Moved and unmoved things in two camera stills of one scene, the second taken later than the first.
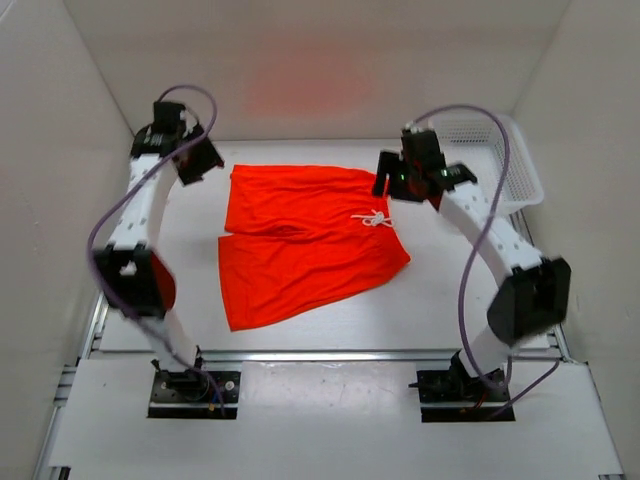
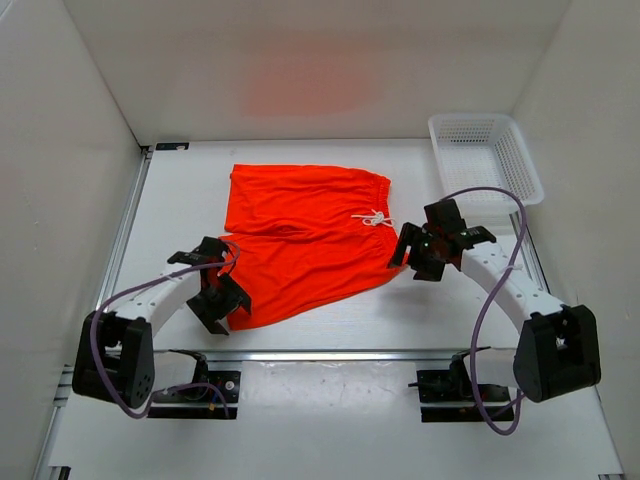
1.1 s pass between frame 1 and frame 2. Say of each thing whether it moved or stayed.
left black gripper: moved
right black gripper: moved
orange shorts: stayed
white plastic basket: stayed
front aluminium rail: stayed
